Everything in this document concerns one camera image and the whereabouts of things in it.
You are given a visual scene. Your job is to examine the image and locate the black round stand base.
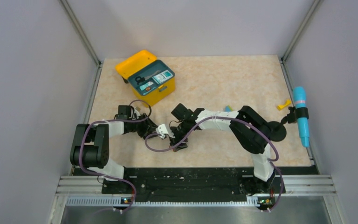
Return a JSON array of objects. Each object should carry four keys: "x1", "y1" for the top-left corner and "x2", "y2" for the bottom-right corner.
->
[{"x1": 268, "y1": 121, "x2": 287, "y2": 142}]

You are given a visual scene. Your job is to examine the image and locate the yellow medicine box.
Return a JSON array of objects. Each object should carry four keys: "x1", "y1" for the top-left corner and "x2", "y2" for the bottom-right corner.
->
[{"x1": 115, "y1": 50, "x2": 176, "y2": 106}]

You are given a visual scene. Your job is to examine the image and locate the gauze packet teal white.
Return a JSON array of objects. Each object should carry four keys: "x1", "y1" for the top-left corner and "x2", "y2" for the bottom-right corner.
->
[{"x1": 152, "y1": 70, "x2": 174, "y2": 84}]

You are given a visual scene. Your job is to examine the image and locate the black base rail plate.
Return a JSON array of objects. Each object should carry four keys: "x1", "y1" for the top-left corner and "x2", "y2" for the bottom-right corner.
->
[{"x1": 72, "y1": 167, "x2": 319, "y2": 203}]

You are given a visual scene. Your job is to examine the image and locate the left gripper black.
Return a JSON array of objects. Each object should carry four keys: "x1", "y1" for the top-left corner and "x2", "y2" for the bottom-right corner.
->
[{"x1": 128, "y1": 112, "x2": 158, "y2": 139}]

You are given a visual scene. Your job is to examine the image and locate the blue cylinder tool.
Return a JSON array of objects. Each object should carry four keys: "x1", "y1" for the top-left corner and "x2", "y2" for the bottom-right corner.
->
[{"x1": 293, "y1": 86, "x2": 310, "y2": 147}]

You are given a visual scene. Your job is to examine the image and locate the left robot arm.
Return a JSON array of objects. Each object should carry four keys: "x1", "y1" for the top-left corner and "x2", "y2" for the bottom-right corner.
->
[{"x1": 69, "y1": 105, "x2": 158, "y2": 193}]

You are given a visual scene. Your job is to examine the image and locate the black handled scissors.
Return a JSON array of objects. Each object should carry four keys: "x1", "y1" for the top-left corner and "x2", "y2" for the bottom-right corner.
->
[{"x1": 135, "y1": 70, "x2": 160, "y2": 85}]

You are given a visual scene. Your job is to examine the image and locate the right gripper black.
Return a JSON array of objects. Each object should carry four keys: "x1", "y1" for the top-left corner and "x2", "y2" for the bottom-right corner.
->
[{"x1": 167, "y1": 120, "x2": 191, "y2": 152}]

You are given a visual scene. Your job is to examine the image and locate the teal bandage roll packet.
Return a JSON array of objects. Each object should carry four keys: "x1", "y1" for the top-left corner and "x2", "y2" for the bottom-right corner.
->
[{"x1": 140, "y1": 81, "x2": 154, "y2": 90}]

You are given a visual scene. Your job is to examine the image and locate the teal divided plastic tray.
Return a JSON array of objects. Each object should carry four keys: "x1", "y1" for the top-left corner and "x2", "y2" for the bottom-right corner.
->
[{"x1": 128, "y1": 59, "x2": 175, "y2": 96}]

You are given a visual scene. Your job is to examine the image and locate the toy brick block assembly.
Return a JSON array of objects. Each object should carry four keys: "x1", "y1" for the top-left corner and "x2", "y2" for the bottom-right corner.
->
[{"x1": 224, "y1": 105, "x2": 233, "y2": 112}]

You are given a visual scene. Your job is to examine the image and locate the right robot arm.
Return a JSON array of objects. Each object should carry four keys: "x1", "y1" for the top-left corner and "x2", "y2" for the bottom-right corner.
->
[{"x1": 169, "y1": 104, "x2": 287, "y2": 192}]

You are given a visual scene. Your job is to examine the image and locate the yellow object at edge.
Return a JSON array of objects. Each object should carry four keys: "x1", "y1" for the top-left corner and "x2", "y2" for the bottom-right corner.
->
[{"x1": 276, "y1": 99, "x2": 292, "y2": 111}]

